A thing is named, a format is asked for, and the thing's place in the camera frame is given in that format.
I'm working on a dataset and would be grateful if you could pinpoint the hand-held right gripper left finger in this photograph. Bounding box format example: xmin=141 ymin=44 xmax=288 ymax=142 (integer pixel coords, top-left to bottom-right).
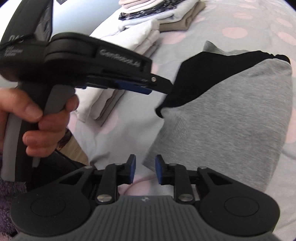
xmin=54 ymin=154 xmax=137 ymax=205

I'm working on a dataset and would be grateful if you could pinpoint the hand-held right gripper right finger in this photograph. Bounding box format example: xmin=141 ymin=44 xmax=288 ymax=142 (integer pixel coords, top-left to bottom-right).
xmin=155 ymin=154 xmax=237 ymax=205

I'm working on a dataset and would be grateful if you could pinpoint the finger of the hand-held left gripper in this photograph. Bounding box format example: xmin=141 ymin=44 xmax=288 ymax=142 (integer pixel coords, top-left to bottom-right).
xmin=83 ymin=80 xmax=152 ymax=96
xmin=141 ymin=74 xmax=173 ymax=94

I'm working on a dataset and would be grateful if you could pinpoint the grey shirt with black sleeves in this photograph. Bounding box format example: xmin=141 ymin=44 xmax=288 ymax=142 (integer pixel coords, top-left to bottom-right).
xmin=143 ymin=40 xmax=293 ymax=193

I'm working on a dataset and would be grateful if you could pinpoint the stack of folded clothes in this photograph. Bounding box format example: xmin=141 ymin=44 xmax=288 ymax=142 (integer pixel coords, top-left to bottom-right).
xmin=76 ymin=18 xmax=160 ymax=127

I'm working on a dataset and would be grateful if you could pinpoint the person's left hand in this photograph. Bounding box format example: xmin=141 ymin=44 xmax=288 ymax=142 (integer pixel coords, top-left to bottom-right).
xmin=0 ymin=88 xmax=80 ymax=158

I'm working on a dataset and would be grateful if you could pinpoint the black curved object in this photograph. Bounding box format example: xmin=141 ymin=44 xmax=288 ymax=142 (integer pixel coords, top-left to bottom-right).
xmin=28 ymin=150 xmax=93 ymax=186

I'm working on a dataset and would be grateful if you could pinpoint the dark floral folded garment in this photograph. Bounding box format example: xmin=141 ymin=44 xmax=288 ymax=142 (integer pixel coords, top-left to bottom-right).
xmin=119 ymin=0 xmax=186 ymax=20

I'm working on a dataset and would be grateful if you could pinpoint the beige folded garment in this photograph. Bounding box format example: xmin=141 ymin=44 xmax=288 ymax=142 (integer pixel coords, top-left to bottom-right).
xmin=119 ymin=0 xmax=163 ymax=8

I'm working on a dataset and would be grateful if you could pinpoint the purple fleece clothing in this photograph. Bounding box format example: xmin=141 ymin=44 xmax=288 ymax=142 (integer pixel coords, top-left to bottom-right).
xmin=0 ymin=178 xmax=30 ymax=241

